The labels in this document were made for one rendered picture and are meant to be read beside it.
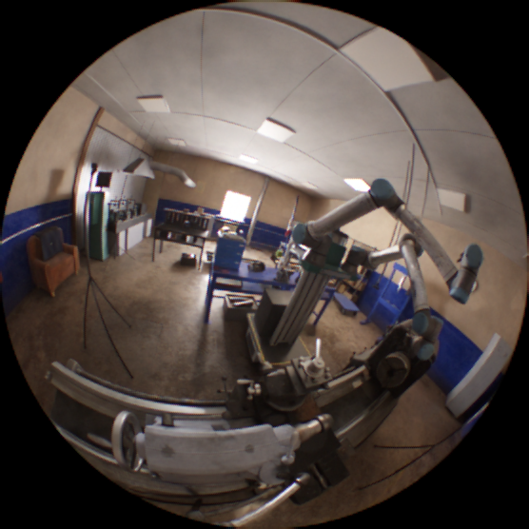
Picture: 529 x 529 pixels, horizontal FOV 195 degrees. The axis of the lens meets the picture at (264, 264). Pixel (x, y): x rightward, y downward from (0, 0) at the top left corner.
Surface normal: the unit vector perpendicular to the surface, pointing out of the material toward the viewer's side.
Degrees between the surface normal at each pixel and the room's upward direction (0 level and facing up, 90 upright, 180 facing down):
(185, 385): 0
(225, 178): 90
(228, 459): 0
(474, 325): 90
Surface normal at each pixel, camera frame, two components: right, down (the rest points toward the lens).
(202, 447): 0.31, -0.90
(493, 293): -0.90, -0.18
